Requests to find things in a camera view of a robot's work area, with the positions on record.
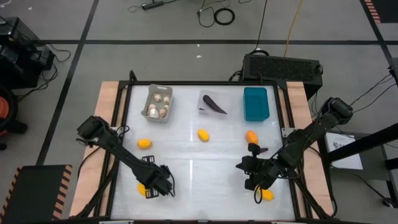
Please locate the black orange-striped floor mat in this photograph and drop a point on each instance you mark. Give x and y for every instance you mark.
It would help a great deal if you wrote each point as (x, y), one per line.
(387, 9)
(34, 193)

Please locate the clear plastic basket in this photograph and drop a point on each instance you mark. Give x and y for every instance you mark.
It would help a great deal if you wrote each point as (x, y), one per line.
(224, 99)

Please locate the yellow lemon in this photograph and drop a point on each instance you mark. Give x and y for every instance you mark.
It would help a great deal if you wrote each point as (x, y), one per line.
(203, 135)
(145, 143)

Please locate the grey plastic basket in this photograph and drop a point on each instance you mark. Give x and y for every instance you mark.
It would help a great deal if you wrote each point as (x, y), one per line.
(146, 116)

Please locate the orange and black machine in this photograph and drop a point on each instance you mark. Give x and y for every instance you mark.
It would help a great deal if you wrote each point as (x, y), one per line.
(3, 109)

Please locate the black gantry beam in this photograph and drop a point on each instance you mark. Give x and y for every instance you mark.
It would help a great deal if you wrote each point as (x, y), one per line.
(367, 143)

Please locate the black equipment cart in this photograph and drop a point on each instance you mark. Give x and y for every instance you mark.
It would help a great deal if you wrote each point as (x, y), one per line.
(18, 53)

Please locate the black table frame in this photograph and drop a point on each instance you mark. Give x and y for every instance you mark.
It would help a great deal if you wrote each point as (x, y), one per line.
(202, 83)

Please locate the small white garlic bulb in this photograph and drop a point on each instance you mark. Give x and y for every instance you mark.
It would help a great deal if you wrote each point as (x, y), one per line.
(154, 114)

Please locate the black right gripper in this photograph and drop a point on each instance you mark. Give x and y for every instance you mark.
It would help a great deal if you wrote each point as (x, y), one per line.
(259, 169)

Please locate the silver metal bracket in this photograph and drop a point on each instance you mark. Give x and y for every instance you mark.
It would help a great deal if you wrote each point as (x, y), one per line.
(284, 132)

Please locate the teal plastic basket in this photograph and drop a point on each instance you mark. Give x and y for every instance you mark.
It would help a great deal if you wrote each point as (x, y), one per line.
(255, 102)

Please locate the black power strip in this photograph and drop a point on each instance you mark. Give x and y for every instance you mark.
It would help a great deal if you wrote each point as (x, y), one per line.
(152, 5)

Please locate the orange-yellow mango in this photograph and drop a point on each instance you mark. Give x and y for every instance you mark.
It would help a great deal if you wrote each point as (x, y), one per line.
(252, 137)

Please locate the black perforated computer case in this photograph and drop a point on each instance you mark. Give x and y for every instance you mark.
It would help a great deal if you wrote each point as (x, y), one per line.
(281, 68)

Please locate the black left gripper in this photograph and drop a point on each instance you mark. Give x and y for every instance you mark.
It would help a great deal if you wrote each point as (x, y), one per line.
(155, 177)

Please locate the plywood side board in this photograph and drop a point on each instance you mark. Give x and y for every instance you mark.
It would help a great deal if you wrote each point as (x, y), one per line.
(297, 93)
(107, 93)

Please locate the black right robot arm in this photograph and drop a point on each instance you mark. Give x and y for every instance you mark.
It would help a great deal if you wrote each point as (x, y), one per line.
(311, 133)

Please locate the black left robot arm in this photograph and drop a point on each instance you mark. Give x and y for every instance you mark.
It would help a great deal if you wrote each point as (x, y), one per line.
(124, 154)

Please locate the large purple eggplant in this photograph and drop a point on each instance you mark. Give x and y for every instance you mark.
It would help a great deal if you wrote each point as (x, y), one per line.
(211, 104)

